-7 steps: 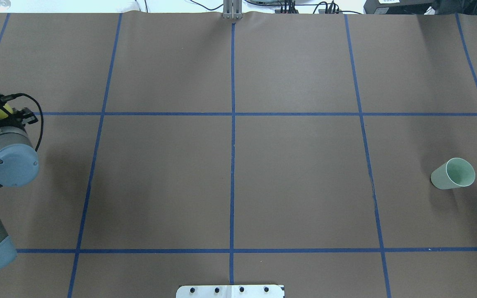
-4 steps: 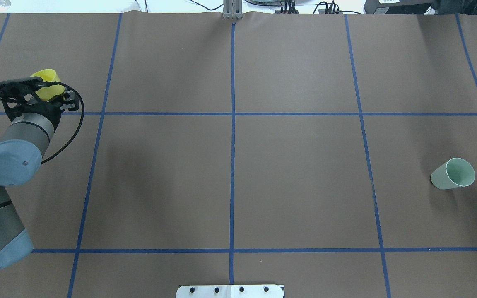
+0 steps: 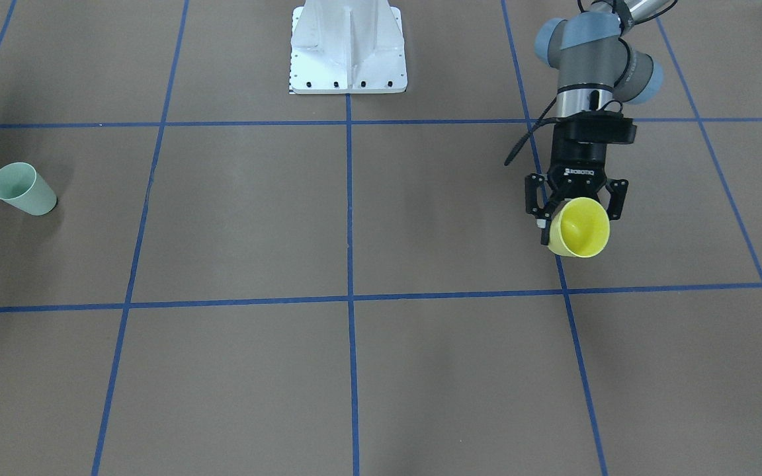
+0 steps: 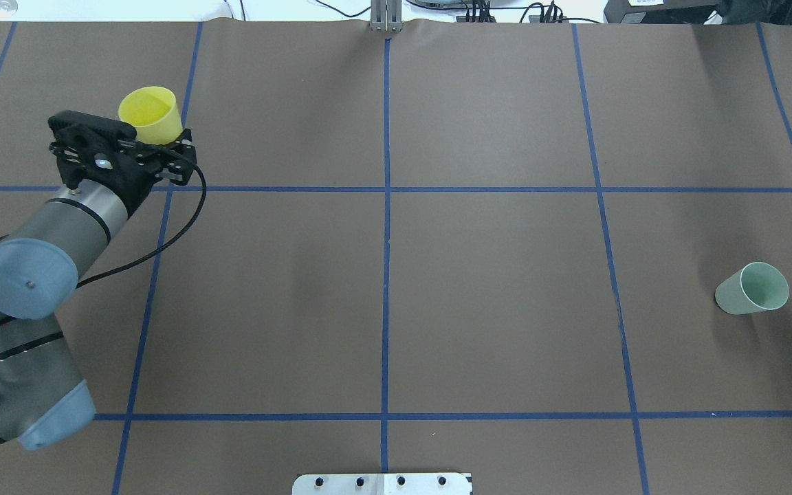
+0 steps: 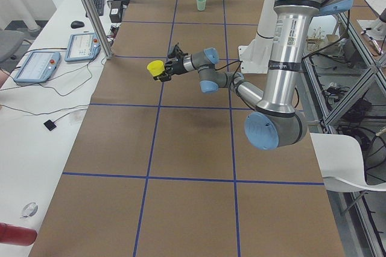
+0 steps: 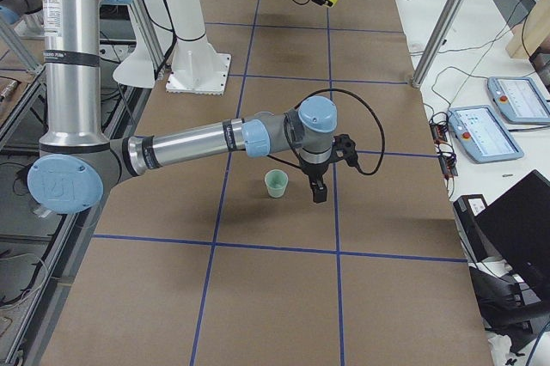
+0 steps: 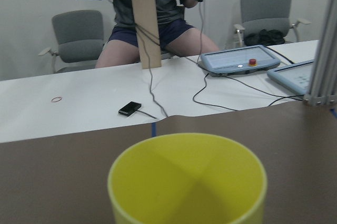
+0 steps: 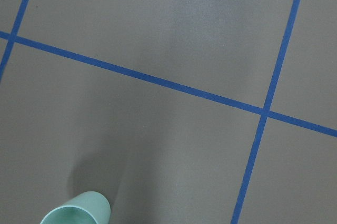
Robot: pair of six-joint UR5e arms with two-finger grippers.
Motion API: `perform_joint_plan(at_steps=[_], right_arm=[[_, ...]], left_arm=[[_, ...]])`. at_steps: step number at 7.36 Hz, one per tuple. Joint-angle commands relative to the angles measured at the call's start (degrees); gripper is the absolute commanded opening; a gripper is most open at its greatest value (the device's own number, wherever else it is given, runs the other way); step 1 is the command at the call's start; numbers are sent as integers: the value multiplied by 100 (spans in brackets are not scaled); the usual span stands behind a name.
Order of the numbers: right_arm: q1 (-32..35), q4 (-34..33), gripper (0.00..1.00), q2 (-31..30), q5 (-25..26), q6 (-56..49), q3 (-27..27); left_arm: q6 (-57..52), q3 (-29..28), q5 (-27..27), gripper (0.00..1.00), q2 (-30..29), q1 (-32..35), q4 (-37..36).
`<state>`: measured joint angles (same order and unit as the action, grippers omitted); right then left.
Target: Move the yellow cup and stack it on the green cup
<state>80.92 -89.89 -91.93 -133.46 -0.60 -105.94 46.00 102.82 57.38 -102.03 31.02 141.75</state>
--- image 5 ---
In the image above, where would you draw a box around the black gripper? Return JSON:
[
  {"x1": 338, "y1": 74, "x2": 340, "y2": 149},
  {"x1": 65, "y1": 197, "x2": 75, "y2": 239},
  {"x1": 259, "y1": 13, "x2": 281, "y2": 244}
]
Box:
[{"x1": 153, "y1": 58, "x2": 185, "y2": 82}]

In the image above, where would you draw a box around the yellow plastic cup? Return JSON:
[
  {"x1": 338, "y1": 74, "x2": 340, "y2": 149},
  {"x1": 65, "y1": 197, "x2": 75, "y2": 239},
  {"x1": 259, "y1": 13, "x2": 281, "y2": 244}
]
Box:
[{"x1": 147, "y1": 60, "x2": 165, "y2": 77}]

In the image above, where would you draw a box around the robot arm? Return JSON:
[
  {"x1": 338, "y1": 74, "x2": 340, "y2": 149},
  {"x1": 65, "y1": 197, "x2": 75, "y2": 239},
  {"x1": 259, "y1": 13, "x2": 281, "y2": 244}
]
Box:
[{"x1": 147, "y1": 0, "x2": 353, "y2": 150}]

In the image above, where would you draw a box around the green plastic cup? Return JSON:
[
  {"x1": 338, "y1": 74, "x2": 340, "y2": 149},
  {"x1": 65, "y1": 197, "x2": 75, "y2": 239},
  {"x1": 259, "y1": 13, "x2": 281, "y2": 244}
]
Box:
[{"x1": 196, "y1": 0, "x2": 206, "y2": 11}]

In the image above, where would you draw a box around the black box on table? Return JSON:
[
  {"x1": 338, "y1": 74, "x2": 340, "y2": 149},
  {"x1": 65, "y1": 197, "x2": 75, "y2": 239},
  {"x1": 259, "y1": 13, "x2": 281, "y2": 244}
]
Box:
[{"x1": 109, "y1": 1, "x2": 123, "y2": 24}]

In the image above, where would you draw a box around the far blue teach pendant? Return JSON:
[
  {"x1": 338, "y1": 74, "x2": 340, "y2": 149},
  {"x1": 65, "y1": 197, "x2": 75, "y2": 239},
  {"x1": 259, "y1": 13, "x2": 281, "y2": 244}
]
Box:
[{"x1": 65, "y1": 33, "x2": 101, "y2": 62}]

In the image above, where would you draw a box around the blue teach pendant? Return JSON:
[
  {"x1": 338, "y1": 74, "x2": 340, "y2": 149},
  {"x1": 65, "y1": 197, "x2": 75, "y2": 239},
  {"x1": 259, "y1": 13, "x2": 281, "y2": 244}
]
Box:
[
  {"x1": 13, "y1": 51, "x2": 61, "y2": 85},
  {"x1": 65, "y1": 33, "x2": 101, "y2": 62}
]

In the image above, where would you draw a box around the black keyboard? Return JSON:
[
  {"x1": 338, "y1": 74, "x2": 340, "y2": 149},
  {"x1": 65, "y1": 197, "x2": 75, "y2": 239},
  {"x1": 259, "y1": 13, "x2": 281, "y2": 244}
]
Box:
[{"x1": 85, "y1": 0, "x2": 106, "y2": 18}]

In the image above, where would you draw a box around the brown paper table mat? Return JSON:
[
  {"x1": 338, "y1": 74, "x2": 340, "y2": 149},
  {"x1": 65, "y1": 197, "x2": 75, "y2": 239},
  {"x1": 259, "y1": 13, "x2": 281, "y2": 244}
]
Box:
[{"x1": 30, "y1": 0, "x2": 344, "y2": 256}]

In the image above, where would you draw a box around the black computer mouse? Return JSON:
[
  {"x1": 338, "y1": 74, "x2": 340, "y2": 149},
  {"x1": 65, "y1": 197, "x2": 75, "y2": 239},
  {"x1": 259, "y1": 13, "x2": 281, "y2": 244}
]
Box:
[{"x1": 71, "y1": 21, "x2": 84, "y2": 29}]

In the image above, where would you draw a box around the near blue teach pendant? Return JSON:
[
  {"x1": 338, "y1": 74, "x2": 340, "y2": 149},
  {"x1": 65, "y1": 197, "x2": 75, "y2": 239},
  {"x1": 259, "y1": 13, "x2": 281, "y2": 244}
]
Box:
[{"x1": 13, "y1": 51, "x2": 61, "y2": 85}]

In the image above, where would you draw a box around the small black square pad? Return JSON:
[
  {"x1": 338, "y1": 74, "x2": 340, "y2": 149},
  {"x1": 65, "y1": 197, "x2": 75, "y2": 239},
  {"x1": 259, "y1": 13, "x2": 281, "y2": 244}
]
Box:
[{"x1": 43, "y1": 119, "x2": 57, "y2": 131}]

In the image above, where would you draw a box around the white chair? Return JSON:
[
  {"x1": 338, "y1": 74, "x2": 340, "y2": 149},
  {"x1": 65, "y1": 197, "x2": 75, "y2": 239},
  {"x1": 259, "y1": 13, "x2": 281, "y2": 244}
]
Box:
[{"x1": 310, "y1": 133, "x2": 385, "y2": 192}]

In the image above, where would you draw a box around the clear plastic tape roll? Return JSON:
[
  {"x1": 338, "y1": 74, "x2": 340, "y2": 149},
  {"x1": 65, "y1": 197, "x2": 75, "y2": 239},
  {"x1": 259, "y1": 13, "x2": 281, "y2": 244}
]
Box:
[{"x1": 20, "y1": 202, "x2": 39, "y2": 219}]

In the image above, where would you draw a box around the red cylinder bottle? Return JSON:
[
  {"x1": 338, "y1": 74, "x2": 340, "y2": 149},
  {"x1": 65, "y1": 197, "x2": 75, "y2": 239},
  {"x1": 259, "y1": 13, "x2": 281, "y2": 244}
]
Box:
[{"x1": 1, "y1": 223, "x2": 37, "y2": 246}]

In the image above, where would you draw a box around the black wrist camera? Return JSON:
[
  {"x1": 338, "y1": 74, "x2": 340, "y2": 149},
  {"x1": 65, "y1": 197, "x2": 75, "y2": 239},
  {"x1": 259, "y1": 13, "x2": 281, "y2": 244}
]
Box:
[{"x1": 167, "y1": 43, "x2": 186, "y2": 59}]

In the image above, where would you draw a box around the black camera cable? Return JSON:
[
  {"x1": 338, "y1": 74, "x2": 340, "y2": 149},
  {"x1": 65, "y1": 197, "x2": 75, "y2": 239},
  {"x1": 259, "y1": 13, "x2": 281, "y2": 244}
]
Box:
[{"x1": 210, "y1": 59, "x2": 244, "y2": 81}]

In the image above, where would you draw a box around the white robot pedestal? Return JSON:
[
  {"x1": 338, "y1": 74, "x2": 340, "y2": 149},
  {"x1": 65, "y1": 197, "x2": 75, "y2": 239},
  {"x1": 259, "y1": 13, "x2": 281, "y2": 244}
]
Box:
[{"x1": 238, "y1": 0, "x2": 287, "y2": 75}]

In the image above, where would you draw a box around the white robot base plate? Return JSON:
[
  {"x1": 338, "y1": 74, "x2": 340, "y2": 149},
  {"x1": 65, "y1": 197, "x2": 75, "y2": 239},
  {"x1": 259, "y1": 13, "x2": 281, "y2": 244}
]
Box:
[{"x1": 238, "y1": 45, "x2": 271, "y2": 74}]

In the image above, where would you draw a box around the aluminium frame post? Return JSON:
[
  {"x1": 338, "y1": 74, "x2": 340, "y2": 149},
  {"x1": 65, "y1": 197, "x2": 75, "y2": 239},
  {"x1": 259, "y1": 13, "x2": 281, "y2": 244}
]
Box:
[{"x1": 81, "y1": 0, "x2": 113, "y2": 60}]

